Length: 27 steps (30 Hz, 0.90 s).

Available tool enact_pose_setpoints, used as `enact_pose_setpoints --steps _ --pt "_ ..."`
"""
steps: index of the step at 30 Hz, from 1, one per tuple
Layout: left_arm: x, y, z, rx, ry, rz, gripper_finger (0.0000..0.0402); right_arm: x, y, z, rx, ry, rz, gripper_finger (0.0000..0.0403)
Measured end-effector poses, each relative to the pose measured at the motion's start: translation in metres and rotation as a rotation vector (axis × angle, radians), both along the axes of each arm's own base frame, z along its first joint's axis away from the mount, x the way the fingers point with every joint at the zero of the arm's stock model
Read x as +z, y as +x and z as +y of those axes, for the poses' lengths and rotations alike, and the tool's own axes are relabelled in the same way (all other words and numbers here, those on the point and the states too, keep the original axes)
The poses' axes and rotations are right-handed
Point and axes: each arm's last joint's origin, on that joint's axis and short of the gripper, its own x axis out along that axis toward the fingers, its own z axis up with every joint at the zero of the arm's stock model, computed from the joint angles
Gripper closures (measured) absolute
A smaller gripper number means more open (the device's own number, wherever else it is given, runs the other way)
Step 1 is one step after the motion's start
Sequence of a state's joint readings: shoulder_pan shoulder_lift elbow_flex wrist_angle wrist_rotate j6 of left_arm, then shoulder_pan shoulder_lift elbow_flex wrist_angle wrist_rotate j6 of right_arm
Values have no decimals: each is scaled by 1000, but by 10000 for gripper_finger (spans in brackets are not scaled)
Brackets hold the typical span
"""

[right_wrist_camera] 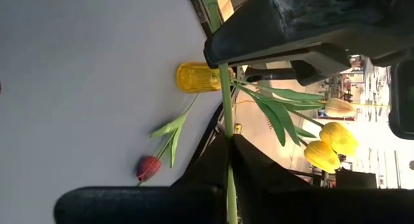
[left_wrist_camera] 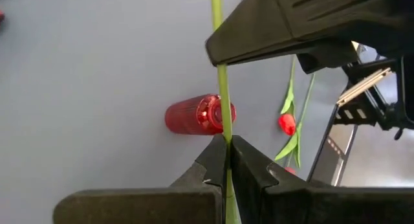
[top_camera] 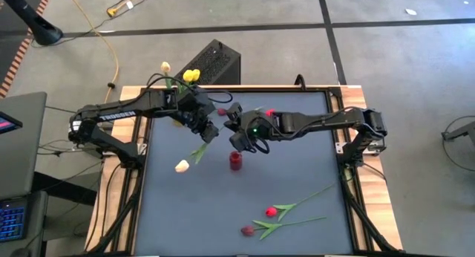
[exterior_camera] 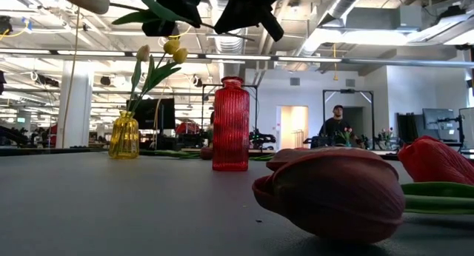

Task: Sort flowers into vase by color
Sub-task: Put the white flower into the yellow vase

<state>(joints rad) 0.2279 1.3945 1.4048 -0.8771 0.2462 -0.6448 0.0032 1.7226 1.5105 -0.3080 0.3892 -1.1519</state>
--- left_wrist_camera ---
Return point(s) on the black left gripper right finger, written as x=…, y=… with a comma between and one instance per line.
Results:
x=307, y=206

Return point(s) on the green flower stem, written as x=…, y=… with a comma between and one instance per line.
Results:
x=224, y=88

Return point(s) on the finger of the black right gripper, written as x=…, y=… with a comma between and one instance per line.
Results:
x=326, y=59
x=291, y=23

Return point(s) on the red artificial tulip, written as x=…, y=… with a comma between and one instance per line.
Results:
x=287, y=124
x=286, y=148

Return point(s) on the red ribbed glass vase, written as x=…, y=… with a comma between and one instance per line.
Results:
x=187, y=115

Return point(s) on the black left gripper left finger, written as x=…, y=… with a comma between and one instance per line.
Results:
x=145, y=206

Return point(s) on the black metal stand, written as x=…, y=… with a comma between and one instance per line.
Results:
x=339, y=152

